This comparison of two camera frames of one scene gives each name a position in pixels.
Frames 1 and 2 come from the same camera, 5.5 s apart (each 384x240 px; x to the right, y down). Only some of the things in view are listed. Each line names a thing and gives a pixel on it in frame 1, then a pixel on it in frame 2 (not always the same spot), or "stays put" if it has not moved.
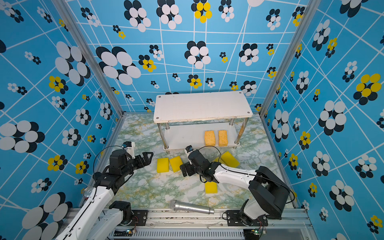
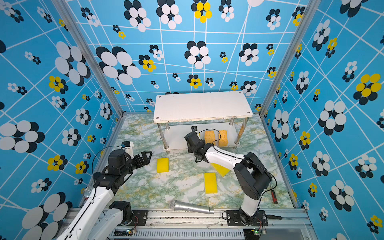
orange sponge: (209, 138) stays put
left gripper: (146, 161) stays put
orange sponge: (222, 138) stays put
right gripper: (188, 165) -> (189, 149)
